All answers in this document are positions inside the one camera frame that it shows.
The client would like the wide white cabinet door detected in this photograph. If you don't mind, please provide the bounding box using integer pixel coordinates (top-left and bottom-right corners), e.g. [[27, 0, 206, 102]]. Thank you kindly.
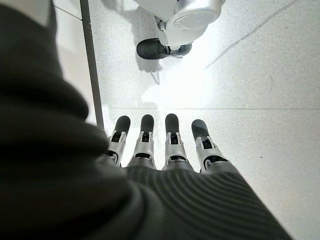
[[53, 0, 101, 126]]

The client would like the dark cabinet plinth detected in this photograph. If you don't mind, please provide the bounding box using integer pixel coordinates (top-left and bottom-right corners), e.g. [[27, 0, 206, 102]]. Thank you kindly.
[[79, 0, 105, 130]]

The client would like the black left robot foot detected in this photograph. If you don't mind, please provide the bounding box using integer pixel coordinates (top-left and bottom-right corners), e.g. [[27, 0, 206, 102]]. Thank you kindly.
[[136, 37, 193, 60]]

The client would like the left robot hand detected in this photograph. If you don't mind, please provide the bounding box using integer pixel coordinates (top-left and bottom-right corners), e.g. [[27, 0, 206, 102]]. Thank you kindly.
[[0, 4, 293, 240]]

